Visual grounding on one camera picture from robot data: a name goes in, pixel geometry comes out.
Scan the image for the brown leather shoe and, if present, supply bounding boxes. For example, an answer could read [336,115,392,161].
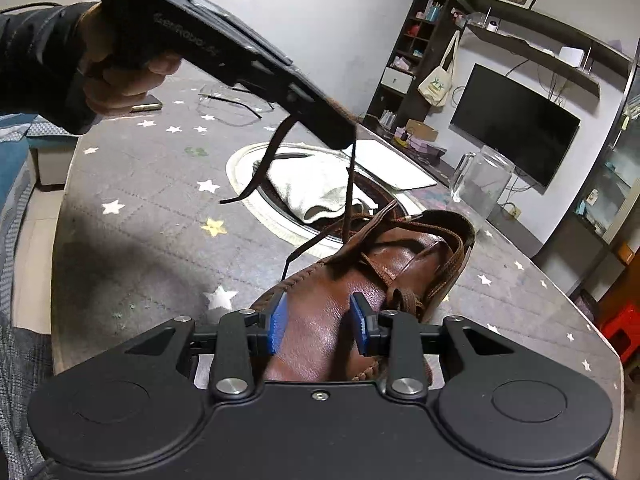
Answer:
[252,205,475,382]

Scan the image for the brown shoelace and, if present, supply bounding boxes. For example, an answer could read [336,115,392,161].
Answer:
[218,109,392,281]

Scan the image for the dark sleeved left forearm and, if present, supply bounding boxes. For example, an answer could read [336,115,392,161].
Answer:
[1,2,96,134]

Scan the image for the person's left hand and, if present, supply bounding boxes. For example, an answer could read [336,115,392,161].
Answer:
[77,3,182,116]

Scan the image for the gold smartphone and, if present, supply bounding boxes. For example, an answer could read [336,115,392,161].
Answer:
[131,96,163,113]

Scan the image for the white grey cloth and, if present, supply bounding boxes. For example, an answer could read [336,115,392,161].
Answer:
[267,155,348,224]

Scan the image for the eyeglasses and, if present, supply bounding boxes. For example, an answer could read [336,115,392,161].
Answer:
[198,82,276,122]

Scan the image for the white paper sheet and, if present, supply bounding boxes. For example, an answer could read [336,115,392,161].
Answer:
[355,139,436,191]

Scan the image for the clear glass jar mug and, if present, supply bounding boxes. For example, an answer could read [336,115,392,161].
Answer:
[448,145,514,230]

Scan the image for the canvas tote bag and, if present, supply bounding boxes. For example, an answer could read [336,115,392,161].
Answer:
[418,30,461,107]

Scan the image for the black flat television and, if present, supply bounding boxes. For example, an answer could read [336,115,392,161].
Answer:
[451,64,580,188]

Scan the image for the glass door display cabinet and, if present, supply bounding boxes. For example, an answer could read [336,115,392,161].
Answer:
[570,58,639,295]

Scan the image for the red plastic stool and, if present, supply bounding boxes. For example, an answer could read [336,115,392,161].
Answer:
[600,304,640,365]

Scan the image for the dark cubby bookshelf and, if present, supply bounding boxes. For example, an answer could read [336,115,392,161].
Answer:
[361,0,458,138]

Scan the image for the white router box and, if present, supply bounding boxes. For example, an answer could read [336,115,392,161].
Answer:
[558,46,586,68]

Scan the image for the dark wall shelf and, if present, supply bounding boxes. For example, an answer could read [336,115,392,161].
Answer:
[454,0,632,96]

